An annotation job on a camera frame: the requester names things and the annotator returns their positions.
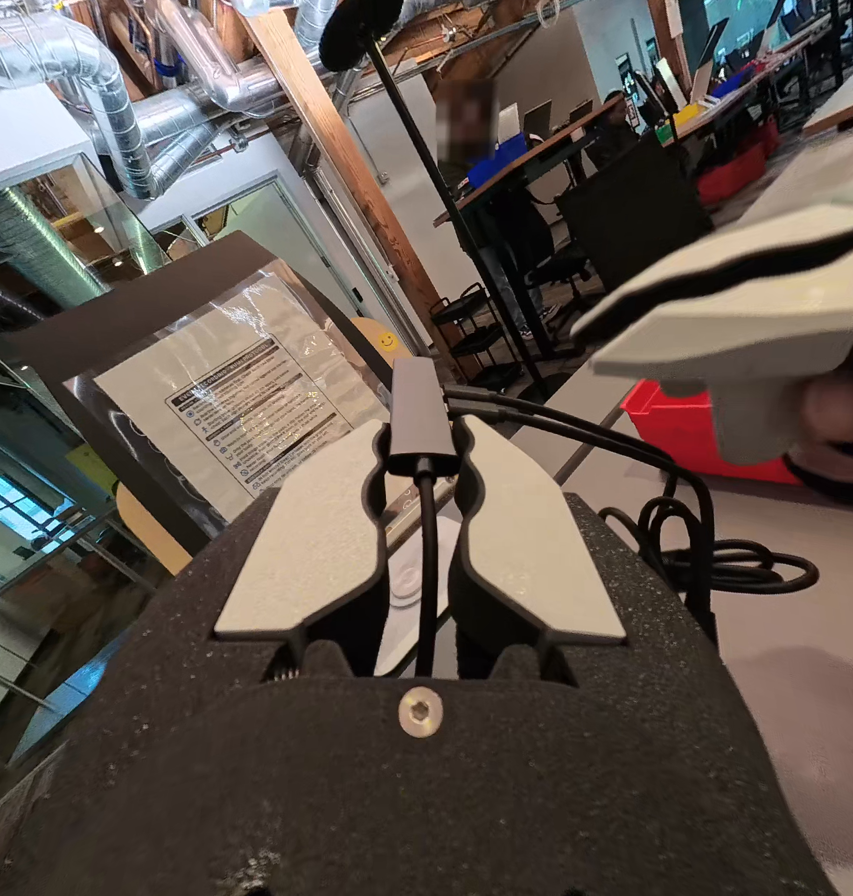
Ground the person's right hand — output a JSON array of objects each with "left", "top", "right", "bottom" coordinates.
[{"left": 801, "top": 371, "right": 853, "bottom": 456}]

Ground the black display board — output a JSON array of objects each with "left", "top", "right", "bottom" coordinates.
[{"left": 0, "top": 231, "right": 406, "bottom": 561}]

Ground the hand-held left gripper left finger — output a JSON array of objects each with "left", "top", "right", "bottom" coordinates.
[{"left": 214, "top": 419, "right": 391, "bottom": 646}]

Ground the wooden-top office desk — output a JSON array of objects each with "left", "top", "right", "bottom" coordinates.
[{"left": 433, "top": 94, "right": 627, "bottom": 228}]

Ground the red plastic bin stack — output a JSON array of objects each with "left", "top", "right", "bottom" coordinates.
[{"left": 621, "top": 380, "right": 804, "bottom": 485}]

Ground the grey usb hub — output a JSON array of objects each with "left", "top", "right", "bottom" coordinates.
[{"left": 386, "top": 357, "right": 464, "bottom": 478}]

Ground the black usb-c cable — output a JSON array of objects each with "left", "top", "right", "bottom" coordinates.
[
  {"left": 442, "top": 382, "right": 819, "bottom": 645},
  {"left": 449, "top": 402, "right": 819, "bottom": 645}
]

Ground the black partition panel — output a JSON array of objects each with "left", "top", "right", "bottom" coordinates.
[{"left": 556, "top": 132, "right": 716, "bottom": 294}]

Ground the wooden beam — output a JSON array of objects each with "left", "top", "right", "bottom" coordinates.
[{"left": 243, "top": 10, "right": 464, "bottom": 351}]

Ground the black wire cart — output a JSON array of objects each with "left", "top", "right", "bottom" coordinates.
[{"left": 430, "top": 282, "right": 524, "bottom": 393}]

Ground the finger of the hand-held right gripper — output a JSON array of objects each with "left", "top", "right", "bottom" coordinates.
[
  {"left": 568, "top": 202, "right": 853, "bottom": 345},
  {"left": 589, "top": 261, "right": 853, "bottom": 385}
]

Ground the red container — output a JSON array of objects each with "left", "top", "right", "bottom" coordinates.
[{"left": 698, "top": 119, "right": 783, "bottom": 205}]

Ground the black office chair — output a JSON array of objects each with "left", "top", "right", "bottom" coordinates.
[{"left": 524, "top": 241, "right": 592, "bottom": 309}]

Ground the laminated instruction sheet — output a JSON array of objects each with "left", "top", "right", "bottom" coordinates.
[{"left": 64, "top": 269, "right": 394, "bottom": 522}]

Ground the black hub cable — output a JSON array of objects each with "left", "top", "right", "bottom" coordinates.
[{"left": 413, "top": 470, "right": 443, "bottom": 679}]

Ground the silver ventilation duct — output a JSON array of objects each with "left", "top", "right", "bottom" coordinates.
[{"left": 0, "top": 0, "right": 343, "bottom": 200}]

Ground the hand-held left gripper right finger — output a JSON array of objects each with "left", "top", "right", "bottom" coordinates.
[{"left": 447, "top": 414, "right": 628, "bottom": 648}]

